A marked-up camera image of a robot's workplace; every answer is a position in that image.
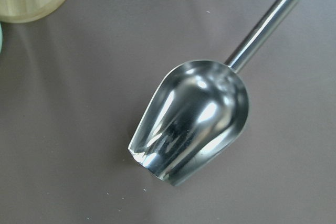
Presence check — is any mint green bowl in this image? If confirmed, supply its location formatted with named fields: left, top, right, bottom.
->
left=0, top=24, right=3, bottom=53

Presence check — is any metal scoop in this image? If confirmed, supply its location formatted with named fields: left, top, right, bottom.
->
left=128, top=0, right=299, bottom=186

